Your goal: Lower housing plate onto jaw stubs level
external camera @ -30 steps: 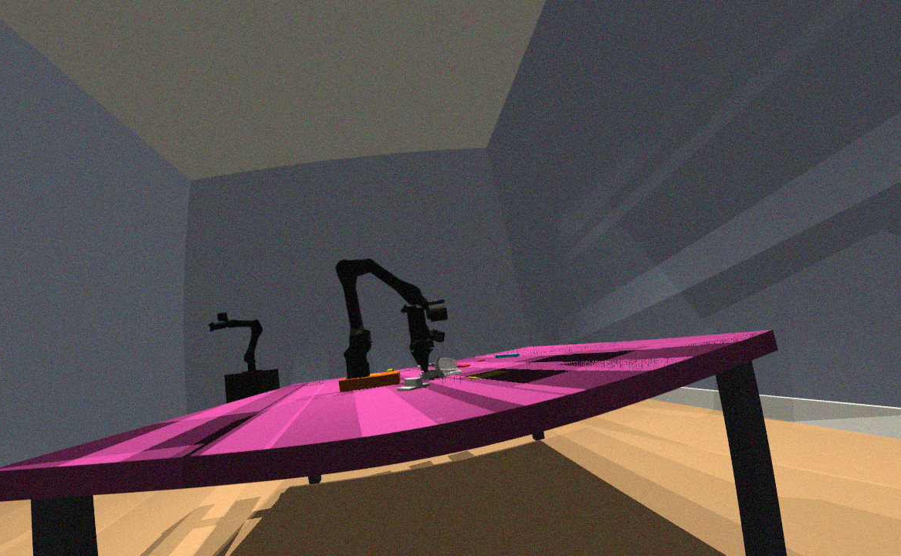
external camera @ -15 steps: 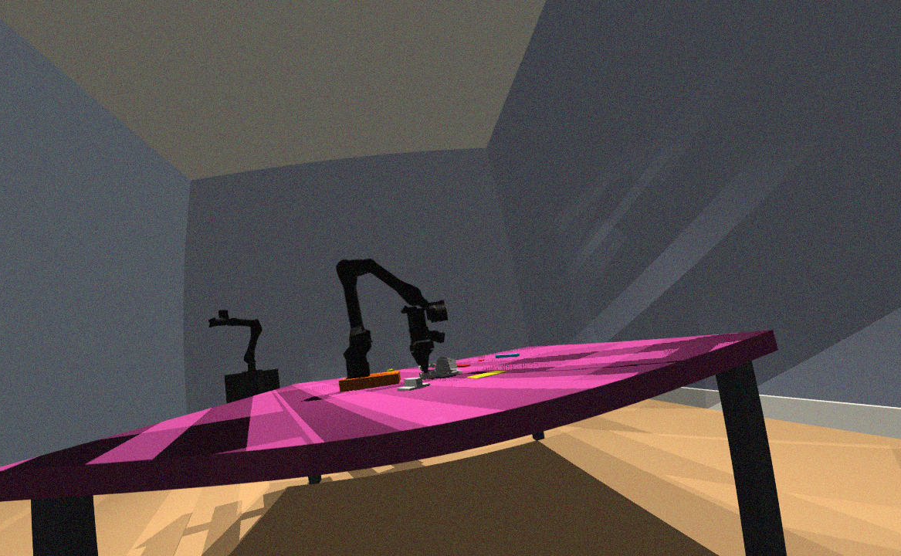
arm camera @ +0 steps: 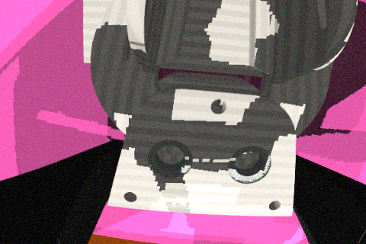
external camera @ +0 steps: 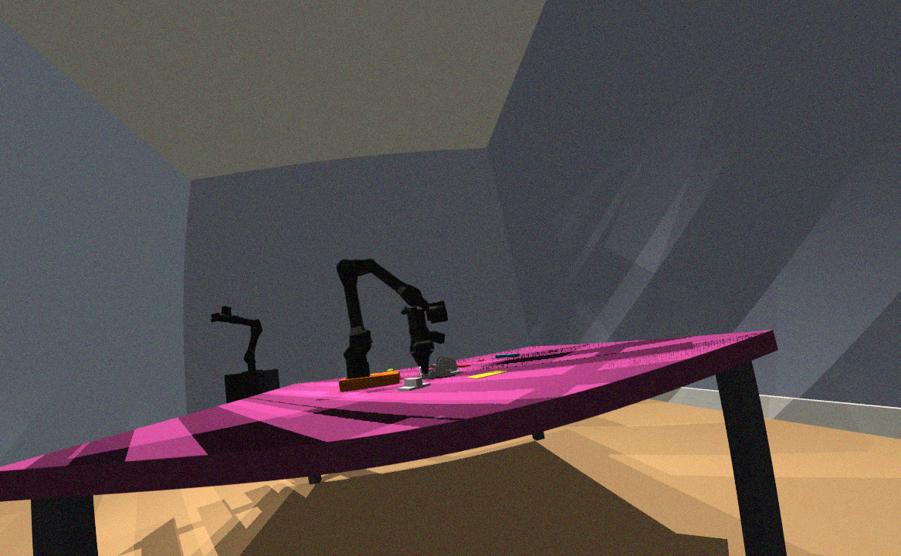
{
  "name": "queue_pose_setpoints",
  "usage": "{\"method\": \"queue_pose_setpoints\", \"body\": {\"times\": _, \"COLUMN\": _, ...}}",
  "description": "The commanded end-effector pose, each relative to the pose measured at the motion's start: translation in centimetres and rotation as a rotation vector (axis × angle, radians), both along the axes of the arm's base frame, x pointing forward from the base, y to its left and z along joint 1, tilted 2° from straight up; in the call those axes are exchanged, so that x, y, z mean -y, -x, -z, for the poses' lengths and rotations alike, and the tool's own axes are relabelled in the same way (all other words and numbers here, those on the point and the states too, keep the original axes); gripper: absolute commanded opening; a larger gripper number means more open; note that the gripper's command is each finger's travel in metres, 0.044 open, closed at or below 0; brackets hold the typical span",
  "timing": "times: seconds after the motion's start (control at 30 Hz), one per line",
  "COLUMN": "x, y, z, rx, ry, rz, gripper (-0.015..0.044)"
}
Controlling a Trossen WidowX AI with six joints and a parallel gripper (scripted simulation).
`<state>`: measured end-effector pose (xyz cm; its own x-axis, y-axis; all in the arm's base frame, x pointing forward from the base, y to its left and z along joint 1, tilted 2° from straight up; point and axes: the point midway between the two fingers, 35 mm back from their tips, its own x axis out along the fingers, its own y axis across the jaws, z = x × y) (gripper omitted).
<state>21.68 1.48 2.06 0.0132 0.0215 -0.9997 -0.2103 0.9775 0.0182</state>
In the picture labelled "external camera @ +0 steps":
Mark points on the yellow flat plate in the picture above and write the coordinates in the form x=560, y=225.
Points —
x=487, y=374

